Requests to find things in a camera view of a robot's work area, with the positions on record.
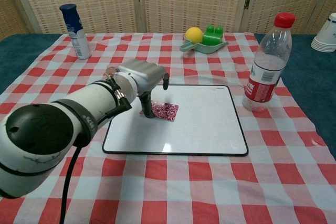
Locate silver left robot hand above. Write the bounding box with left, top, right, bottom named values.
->
left=117, top=59, right=170, bottom=119

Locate red checkered tablecloth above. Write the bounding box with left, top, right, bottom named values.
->
left=0, top=33, right=336, bottom=224

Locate yellow ball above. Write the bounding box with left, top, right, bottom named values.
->
left=185, top=26, right=204, bottom=45

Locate light green leaf-shaped dish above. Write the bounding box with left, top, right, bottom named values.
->
left=179, top=35, right=228, bottom=55

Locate white spray can blue cap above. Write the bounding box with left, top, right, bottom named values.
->
left=59, top=3, right=92, bottom=60

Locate green toy block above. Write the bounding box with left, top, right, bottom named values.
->
left=202, top=25, right=224, bottom=46

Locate clear water bottle red cap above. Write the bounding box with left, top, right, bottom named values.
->
left=241, top=12, right=296, bottom=112

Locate white paper cup stack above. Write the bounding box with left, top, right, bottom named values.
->
left=310, top=13, right=336, bottom=53

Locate white board with black frame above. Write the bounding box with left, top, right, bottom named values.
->
left=101, top=84, right=249, bottom=156

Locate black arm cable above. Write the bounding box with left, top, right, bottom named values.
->
left=59, top=83, right=133, bottom=224

